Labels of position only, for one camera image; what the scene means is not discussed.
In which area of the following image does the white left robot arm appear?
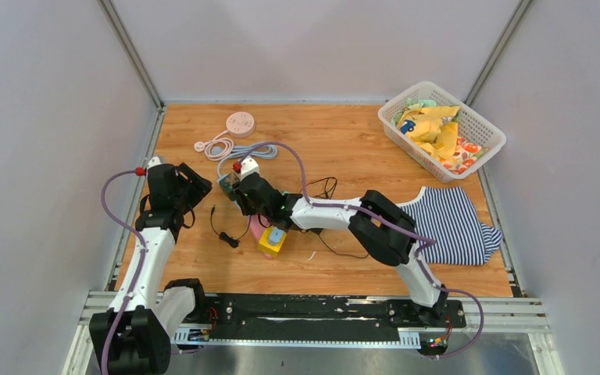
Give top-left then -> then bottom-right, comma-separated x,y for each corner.
89,156 -> 212,374

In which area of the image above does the dark green cube socket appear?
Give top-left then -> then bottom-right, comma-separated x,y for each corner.
217,173 -> 240,202

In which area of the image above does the yellow cube power socket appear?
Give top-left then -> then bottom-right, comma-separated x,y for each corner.
258,227 -> 287,259

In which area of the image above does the black adapter cable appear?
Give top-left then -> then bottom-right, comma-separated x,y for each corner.
299,177 -> 368,260

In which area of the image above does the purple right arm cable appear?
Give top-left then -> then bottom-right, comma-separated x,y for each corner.
235,141 -> 486,361

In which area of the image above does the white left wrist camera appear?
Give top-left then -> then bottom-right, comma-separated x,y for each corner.
145,155 -> 164,170

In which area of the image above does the round pink power socket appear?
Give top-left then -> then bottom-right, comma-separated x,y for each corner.
226,111 -> 255,138

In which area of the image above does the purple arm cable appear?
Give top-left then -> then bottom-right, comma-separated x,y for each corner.
235,141 -> 486,361
99,168 -> 148,375

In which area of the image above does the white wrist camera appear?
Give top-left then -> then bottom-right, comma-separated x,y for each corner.
145,155 -> 164,170
237,156 -> 260,179

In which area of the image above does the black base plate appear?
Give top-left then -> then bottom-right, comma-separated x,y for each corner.
174,294 -> 466,344

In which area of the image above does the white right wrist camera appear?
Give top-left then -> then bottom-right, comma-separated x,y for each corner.
237,156 -> 260,179

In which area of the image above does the white plastic basket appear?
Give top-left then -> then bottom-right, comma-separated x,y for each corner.
378,81 -> 506,183

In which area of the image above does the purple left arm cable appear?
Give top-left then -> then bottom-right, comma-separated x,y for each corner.
99,168 -> 148,375

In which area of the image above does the blue striped shirt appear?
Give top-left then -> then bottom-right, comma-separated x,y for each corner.
399,187 -> 503,266

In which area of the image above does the light blue small charger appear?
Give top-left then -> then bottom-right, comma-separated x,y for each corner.
267,227 -> 286,246

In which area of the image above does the yellow cloth in basket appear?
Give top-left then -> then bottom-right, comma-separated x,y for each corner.
395,105 -> 460,162

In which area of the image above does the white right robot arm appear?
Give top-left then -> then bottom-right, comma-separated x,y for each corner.
233,173 -> 448,327

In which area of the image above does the pink triangular power socket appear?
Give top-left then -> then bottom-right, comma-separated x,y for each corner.
248,215 -> 273,260

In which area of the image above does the floral cloth in basket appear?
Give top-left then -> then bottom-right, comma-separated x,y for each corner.
438,137 -> 490,175

